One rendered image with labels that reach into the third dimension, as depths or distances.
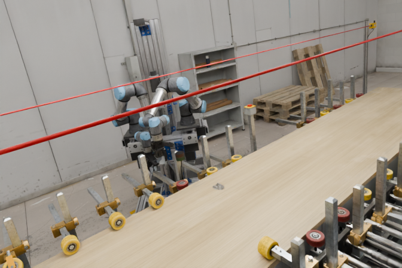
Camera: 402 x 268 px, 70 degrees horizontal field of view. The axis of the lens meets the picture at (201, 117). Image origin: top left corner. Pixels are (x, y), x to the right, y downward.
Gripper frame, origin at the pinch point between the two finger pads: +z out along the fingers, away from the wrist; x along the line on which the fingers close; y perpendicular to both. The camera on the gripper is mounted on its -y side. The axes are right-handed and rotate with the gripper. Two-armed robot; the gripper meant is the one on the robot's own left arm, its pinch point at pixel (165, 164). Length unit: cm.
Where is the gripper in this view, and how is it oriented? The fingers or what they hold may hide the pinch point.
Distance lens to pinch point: 211.6
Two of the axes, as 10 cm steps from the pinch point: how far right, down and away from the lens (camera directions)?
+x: 6.1, 1.5, -7.8
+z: 1.4, 9.5, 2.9
